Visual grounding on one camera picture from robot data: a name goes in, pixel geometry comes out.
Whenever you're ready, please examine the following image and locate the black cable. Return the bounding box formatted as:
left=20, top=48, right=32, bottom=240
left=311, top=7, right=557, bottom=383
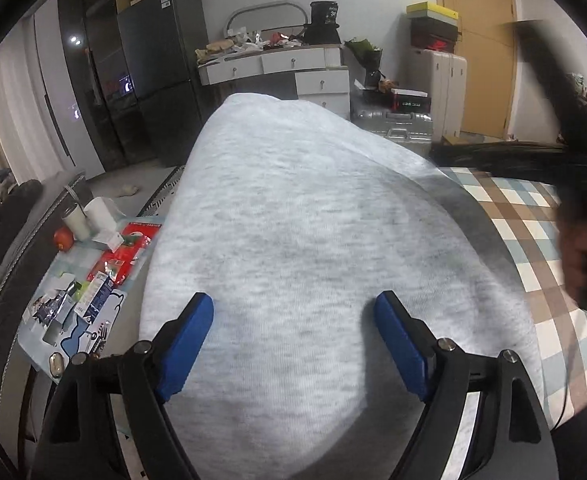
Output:
left=553, top=345, right=581, bottom=431

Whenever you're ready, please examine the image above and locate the silver suitcase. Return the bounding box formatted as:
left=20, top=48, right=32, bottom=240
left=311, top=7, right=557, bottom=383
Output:
left=351, top=107, right=434, bottom=148

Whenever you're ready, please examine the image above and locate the white dressing desk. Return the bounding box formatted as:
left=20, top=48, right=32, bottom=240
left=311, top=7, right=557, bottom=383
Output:
left=196, top=42, right=351, bottom=121

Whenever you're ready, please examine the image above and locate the stack of shoe boxes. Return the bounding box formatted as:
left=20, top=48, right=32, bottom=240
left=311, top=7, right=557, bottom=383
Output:
left=406, top=1, right=461, bottom=51

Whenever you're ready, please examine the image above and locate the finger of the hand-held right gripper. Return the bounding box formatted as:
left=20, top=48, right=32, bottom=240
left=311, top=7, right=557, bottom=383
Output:
left=429, top=141, right=574, bottom=183

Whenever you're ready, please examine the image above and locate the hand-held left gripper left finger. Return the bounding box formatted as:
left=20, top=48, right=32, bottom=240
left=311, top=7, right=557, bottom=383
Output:
left=30, top=291, right=215, bottom=480

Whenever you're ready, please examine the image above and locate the grey fridge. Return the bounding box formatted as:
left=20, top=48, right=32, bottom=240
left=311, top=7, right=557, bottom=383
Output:
left=116, top=0, right=209, bottom=166

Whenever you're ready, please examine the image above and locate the bunch of keys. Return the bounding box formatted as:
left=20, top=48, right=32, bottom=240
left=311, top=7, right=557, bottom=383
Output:
left=80, top=325, right=109, bottom=356

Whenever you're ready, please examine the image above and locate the white tumbler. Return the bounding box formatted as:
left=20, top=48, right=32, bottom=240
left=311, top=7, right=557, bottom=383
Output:
left=62, top=203, right=91, bottom=242

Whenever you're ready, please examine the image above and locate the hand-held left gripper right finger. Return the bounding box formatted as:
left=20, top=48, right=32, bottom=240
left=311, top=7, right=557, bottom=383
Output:
left=375, top=290, right=559, bottom=480

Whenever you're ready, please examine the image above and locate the dark glass cabinet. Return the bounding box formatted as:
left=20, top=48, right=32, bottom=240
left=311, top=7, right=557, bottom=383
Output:
left=58, top=0, right=124, bottom=171

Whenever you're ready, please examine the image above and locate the white small cabinet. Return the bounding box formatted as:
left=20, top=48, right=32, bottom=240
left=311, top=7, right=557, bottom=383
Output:
left=406, top=49, right=468, bottom=136

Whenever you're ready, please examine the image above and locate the person's right hand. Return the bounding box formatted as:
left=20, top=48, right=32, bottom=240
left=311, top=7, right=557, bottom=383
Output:
left=557, top=205, right=587, bottom=313

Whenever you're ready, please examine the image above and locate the arched mirror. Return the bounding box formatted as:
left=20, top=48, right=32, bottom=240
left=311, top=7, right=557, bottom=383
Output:
left=224, top=2, right=309, bottom=41

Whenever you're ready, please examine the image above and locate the light grey sweatshirt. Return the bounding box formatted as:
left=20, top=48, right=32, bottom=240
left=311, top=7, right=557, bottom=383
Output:
left=138, top=92, right=547, bottom=480

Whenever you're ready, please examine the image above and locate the light blue table mat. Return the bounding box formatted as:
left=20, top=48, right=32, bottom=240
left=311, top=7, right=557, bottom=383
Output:
left=18, top=215, right=166, bottom=386

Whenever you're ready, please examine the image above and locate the white paper roll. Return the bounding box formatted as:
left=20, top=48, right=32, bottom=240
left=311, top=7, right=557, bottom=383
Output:
left=83, top=197, right=116, bottom=233

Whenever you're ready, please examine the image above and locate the red packet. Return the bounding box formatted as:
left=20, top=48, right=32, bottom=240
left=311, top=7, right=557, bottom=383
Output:
left=87, top=220, right=161, bottom=286

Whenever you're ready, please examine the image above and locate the blue and white carton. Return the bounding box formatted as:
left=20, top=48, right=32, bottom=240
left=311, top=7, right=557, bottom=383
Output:
left=73, top=271, right=114, bottom=318

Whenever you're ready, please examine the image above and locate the red and black box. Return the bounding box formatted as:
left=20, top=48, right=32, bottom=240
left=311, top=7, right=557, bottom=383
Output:
left=391, top=89, right=430, bottom=113

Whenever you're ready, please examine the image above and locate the dark wrapped flower bouquet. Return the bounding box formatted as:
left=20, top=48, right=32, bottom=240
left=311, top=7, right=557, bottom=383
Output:
left=346, top=37, right=384, bottom=88

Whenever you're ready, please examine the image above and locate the wooden door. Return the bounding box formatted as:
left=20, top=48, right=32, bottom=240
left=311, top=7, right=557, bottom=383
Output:
left=432, top=0, right=517, bottom=138

